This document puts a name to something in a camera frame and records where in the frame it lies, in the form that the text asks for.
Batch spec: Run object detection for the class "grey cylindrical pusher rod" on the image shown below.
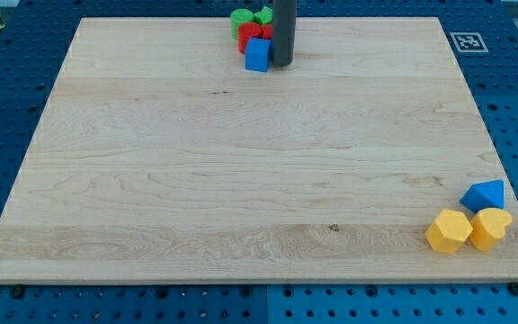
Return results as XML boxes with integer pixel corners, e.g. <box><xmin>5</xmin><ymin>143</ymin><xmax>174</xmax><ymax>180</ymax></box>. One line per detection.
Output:
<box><xmin>272</xmin><ymin>0</ymin><xmax>298</xmax><ymax>67</ymax></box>

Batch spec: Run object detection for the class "white fiducial marker tag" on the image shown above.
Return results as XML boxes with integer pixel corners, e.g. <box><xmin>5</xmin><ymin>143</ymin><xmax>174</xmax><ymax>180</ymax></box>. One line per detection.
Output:
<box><xmin>450</xmin><ymin>31</ymin><xmax>488</xmax><ymax>53</ymax></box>

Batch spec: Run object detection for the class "blue cube block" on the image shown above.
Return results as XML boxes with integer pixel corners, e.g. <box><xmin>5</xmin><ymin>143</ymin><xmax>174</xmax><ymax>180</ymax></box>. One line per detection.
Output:
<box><xmin>245</xmin><ymin>38</ymin><xmax>272</xmax><ymax>72</ymax></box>

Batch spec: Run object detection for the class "green cylinder block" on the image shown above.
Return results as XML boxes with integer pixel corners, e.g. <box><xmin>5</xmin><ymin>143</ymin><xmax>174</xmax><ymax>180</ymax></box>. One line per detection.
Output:
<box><xmin>229</xmin><ymin>8</ymin><xmax>254</xmax><ymax>41</ymax></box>

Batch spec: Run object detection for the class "green star block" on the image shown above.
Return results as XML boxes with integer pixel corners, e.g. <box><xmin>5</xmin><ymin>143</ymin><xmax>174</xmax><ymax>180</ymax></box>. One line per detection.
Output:
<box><xmin>254</xmin><ymin>6</ymin><xmax>273</xmax><ymax>25</ymax></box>

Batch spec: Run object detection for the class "red cylinder block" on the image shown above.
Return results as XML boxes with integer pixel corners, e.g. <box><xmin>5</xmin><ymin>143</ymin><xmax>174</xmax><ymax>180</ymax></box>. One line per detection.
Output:
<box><xmin>237</xmin><ymin>22</ymin><xmax>263</xmax><ymax>54</ymax></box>

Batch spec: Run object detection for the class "yellow heart block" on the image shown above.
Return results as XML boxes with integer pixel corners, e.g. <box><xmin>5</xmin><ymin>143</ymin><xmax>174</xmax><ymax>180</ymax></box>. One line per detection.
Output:
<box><xmin>469</xmin><ymin>208</ymin><xmax>513</xmax><ymax>252</ymax></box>

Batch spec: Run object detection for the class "yellow hexagon block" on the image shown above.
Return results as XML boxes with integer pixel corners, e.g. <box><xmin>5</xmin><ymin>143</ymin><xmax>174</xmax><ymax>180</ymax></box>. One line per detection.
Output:
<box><xmin>424</xmin><ymin>209</ymin><xmax>473</xmax><ymax>255</ymax></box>

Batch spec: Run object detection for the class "light wooden board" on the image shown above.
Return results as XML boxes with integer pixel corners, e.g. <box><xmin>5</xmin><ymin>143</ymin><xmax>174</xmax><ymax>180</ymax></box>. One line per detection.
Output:
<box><xmin>0</xmin><ymin>17</ymin><xmax>518</xmax><ymax>285</ymax></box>

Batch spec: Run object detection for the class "blue triangular prism block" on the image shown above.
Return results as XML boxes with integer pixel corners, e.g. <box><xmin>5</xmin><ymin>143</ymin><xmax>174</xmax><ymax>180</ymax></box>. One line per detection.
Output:
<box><xmin>460</xmin><ymin>180</ymin><xmax>505</xmax><ymax>213</ymax></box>

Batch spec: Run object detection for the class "small red block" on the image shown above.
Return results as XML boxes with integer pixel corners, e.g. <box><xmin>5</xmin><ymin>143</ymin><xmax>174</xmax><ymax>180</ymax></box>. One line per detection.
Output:
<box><xmin>262</xmin><ymin>24</ymin><xmax>272</xmax><ymax>40</ymax></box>

